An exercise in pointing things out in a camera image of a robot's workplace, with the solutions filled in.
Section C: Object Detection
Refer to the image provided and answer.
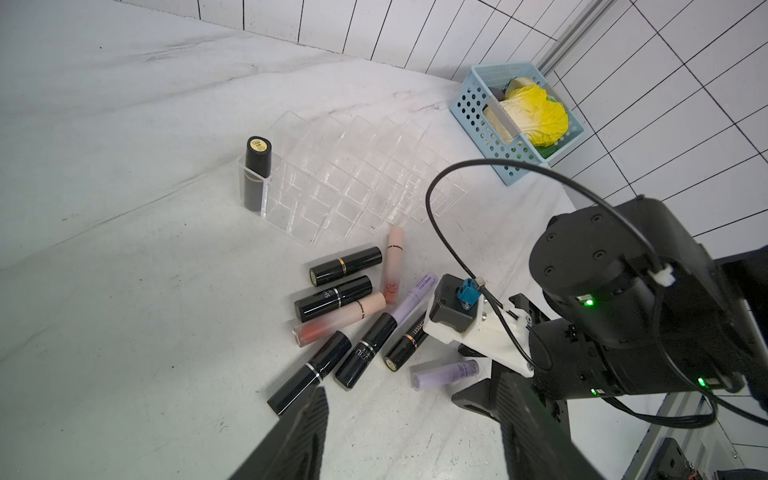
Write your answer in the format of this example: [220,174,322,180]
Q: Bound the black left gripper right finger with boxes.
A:
[451,372,601,479]

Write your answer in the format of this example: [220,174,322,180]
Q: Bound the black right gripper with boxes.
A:
[455,293,600,414]

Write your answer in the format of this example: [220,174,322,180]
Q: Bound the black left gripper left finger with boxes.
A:
[230,386,329,480]

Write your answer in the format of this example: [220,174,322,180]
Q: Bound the lilac lip gloss tube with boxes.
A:
[411,360,480,391]

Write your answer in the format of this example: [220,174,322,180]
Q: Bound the black gold-band lipstick Lessxcoco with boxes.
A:
[384,323,427,372]

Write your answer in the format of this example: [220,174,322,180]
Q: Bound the black gold-band lipstick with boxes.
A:
[309,246,383,287]
[243,136,272,213]

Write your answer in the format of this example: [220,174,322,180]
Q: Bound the clear acrylic lipstick organizer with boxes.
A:
[238,111,466,245]

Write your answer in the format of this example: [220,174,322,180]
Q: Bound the black silver-band lipstick left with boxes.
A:
[267,331,352,416]

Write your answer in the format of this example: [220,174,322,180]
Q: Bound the black silver-band lipstick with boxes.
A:
[294,276,373,323]
[267,331,352,416]

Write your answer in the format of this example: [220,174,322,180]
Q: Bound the black silver-band lipstick Shuzili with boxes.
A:
[335,313,398,390]

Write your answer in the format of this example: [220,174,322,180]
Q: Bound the pink frosted lip gloss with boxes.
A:
[293,292,387,348]

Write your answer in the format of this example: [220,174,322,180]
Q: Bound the black silver-band lipstick upper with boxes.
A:
[294,276,373,323]

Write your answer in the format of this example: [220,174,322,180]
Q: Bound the lilac tube black cap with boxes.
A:
[391,272,437,325]

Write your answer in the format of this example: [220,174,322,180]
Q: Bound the black gold-band lipstick top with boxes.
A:
[309,246,383,287]

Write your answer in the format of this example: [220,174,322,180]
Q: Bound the pink upright lip gloss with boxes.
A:
[381,226,405,305]

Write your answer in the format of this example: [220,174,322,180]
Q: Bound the yellow toy cabbage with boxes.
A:
[490,77,569,149]

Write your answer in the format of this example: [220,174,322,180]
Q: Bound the light blue perforated basket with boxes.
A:
[450,62,584,166]

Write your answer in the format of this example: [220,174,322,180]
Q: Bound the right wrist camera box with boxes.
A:
[423,274,534,378]

